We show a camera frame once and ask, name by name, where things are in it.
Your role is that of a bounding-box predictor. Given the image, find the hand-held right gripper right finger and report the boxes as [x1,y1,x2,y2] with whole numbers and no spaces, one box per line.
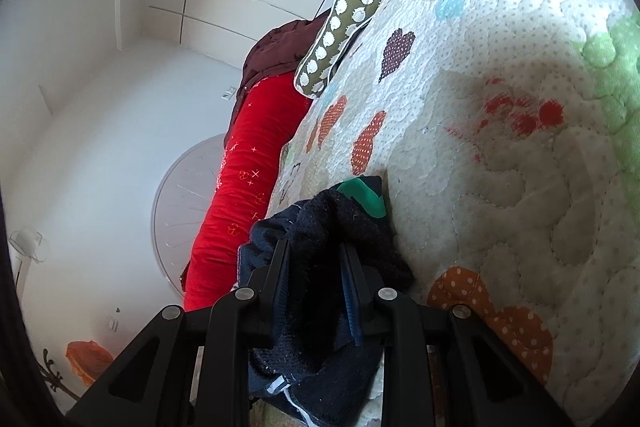
[340,244,576,427]

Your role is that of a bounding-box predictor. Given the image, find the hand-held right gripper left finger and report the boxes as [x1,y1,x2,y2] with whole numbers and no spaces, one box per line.
[65,239,292,427]

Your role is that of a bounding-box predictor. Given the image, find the navy pants with striped trim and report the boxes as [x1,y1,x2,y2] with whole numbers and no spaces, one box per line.
[235,175,416,427]

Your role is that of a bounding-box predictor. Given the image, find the red floral bolster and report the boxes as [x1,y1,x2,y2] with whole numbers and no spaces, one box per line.
[182,74,313,313]

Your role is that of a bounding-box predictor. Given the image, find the patchwork quilted bedspread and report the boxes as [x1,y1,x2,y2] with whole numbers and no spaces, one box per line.
[260,0,640,427]

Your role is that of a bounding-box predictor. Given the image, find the dark maroon blanket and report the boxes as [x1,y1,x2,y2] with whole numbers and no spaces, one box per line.
[222,18,331,148]

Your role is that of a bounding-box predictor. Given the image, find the olive pillow with white print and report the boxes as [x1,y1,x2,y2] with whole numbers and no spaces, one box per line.
[294,0,391,99]

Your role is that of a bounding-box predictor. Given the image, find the round white wall decoration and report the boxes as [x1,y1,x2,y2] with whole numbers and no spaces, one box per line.
[151,133,231,303]

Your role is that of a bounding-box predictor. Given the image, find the white wall-mounted device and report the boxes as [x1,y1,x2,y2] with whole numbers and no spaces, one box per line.
[9,229,51,264]

